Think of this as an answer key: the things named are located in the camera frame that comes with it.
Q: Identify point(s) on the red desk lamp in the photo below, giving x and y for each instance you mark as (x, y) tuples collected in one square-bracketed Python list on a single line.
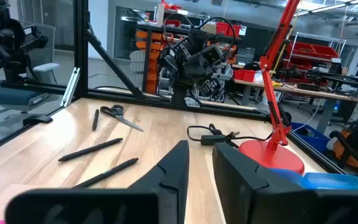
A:
[(272, 149)]

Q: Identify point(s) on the black aluminium table frame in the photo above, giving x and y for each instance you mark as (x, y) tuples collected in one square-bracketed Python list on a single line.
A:
[(81, 46)]

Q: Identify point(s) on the silver metal bracket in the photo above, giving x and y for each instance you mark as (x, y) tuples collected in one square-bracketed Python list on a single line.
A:
[(70, 87)]

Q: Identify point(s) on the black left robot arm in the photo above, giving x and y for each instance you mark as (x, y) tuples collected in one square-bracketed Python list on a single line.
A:
[(179, 62)]

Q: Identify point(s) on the grey office chair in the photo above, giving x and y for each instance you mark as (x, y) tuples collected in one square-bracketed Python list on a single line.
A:
[(42, 46)]

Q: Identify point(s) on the blue plastic supply box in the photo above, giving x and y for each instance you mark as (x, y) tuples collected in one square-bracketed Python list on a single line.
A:
[(328, 181)]

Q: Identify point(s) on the black pen grey print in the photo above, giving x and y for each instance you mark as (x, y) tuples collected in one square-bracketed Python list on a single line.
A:
[(90, 150)]

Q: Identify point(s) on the black pen white print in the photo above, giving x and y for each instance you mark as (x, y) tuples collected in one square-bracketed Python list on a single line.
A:
[(107, 173)]

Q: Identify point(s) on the black frame clamp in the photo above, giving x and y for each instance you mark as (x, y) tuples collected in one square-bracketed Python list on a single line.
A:
[(37, 119)]

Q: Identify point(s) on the wooden workbench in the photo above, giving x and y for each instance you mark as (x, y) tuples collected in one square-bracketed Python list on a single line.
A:
[(306, 91)]

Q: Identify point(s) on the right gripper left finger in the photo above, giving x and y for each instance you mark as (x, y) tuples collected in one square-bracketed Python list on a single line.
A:
[(166, 193)]

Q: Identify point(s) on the shelving with orange bins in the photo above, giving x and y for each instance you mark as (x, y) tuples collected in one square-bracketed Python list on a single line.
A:
[(151, 49)]

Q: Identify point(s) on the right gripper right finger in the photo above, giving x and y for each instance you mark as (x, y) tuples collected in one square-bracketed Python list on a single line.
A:
[(244, 193)]

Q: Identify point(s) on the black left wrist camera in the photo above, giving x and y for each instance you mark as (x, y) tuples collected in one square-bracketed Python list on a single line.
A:
[(213, 56)]

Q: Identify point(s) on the orange and black bag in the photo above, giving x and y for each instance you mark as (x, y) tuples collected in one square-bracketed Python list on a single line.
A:
[(357, 146)]

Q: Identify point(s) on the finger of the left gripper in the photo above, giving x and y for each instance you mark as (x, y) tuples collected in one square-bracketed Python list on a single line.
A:
[(215, 85), (204, 89)]

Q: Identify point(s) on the rack with red bins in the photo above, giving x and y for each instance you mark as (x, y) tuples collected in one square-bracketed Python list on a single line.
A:
[(315, 51)]

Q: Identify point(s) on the blue floor bin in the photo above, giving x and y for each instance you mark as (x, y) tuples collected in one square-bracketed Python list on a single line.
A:
[(314, 138)]

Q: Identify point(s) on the black idle robot arm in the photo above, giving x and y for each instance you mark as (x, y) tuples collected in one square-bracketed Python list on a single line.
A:
[(5, 40)]

